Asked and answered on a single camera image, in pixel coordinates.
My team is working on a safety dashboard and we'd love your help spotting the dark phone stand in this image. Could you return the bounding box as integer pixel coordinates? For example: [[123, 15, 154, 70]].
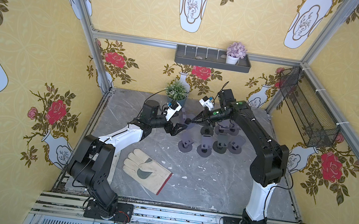
[[212, 133, 229, 154], [200, 124, 215, 136]]

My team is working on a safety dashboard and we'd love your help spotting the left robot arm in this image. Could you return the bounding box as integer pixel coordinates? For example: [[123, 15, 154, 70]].
[[67, 100, 187, 218]]

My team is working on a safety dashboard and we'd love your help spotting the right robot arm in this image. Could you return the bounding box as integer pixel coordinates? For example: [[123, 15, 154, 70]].
[[198, 100, 289, 224]]

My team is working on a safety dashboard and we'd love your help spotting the green plant blue pot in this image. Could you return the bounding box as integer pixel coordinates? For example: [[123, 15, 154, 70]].
[[165, 80, 189, 107]]

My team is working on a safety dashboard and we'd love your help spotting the beige work glove right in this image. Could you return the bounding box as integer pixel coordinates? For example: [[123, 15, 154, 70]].
[[122, 149, 172, 195]]

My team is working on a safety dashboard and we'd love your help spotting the purple flower white pot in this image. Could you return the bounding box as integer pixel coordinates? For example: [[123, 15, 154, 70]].
[[226, 42, 247, 65]]

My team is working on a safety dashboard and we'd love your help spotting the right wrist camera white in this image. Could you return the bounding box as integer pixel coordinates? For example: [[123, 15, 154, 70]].
[[199, 96, 214, 111]]

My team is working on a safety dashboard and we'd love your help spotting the grey wall shelf tray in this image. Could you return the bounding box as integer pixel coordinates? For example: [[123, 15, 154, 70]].
[[174, 44, 251, 73]]

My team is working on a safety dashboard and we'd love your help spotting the black wire mesh basket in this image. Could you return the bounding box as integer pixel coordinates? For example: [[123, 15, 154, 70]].
[[277, 67, 340, 147]]

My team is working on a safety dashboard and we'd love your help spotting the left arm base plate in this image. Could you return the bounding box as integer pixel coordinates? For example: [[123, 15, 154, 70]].
[[83, 200, 134, 224]]

